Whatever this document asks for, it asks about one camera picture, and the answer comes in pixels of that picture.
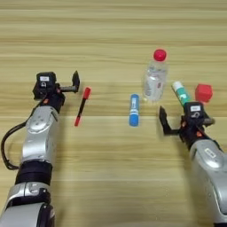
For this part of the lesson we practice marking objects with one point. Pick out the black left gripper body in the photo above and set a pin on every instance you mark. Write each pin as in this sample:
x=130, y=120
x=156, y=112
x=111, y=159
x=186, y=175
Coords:
x=56, y=99

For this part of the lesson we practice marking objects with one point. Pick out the blue glue stick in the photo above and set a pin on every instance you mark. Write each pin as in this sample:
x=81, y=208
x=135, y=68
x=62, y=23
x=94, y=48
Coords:
x=134, y=111

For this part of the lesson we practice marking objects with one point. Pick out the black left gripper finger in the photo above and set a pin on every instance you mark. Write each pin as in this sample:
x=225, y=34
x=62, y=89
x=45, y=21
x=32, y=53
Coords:
x=76, y=81

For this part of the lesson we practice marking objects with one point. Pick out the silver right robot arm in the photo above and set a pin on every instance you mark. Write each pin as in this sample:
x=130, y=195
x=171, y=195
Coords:
x=209, y=171

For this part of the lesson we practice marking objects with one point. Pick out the right black box white label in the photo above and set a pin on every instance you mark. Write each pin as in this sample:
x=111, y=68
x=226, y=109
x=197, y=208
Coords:
x=194, y=110

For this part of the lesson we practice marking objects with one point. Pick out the red and black marker pen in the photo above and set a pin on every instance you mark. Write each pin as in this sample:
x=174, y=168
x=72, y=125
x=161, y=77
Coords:
x=82, y=106

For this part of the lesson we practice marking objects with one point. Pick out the left black box white label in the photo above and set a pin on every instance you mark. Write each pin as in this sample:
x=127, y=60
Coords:
x=45, y=79

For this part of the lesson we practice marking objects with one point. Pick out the red cube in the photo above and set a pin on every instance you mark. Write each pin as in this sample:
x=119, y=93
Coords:
x=203, y=93

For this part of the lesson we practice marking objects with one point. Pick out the clear bottle red cap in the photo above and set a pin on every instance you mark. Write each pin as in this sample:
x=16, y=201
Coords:
x=155, y=79

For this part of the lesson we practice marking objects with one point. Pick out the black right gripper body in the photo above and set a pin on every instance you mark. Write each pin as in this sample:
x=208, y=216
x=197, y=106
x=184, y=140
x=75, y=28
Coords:
x=192, y=130

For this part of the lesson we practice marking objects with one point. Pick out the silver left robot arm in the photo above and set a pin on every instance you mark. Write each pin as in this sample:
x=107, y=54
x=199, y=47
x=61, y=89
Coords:
x=38, y=139

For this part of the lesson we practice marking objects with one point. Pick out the green and white glue stick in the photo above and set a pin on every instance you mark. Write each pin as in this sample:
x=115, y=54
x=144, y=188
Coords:
x=181, y=93

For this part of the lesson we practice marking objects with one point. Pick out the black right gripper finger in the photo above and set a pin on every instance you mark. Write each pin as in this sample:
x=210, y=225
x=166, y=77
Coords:
x=164, y=121

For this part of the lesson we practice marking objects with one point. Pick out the black box white label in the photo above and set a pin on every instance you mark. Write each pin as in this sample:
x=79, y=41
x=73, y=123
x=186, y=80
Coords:
x=45, y=79
x=194, y=110

